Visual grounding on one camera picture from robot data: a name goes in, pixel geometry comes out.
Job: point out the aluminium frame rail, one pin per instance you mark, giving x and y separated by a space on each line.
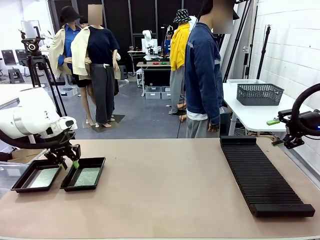
305 165

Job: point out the person in denim jacket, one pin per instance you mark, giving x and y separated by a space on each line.
200 75

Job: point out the black step stool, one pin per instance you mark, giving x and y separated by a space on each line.
16 75

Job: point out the grey stool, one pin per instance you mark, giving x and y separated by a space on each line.
123 72

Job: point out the clear plastic storage bin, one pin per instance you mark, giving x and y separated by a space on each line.
7 172

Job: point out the white side table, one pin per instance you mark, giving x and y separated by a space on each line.
250 115

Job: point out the background work table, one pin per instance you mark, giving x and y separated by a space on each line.
153 65

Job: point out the dark floor mat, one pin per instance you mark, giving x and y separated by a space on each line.
117 119

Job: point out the mannequin with black hat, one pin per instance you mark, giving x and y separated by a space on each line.
66 37

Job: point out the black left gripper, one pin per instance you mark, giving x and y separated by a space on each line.
62 148

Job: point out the mannequin with yellow jacket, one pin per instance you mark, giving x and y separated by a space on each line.
178 50

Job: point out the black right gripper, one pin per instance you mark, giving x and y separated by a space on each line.
308 122

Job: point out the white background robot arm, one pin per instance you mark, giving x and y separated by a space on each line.
149 42

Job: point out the person's right hand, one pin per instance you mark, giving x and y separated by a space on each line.
213 128

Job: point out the grey woven plastic basket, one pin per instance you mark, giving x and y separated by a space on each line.
260 95

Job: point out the background person in blue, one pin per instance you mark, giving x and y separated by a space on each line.
168 43

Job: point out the cardboard box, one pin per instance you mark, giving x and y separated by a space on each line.
25 155

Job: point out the black slanted light stand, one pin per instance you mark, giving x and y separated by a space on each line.
246 65

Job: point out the black slotted board rack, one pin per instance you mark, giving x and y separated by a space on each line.
265 190

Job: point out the person's right forearm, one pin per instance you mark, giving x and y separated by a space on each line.
215 112

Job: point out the black camera tripod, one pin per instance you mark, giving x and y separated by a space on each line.
33 47

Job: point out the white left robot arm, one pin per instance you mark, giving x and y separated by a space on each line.
32 115

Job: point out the mannequin with navy top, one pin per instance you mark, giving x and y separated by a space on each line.
102 75

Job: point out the black ESD tray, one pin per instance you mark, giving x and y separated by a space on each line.
22 183
92 163

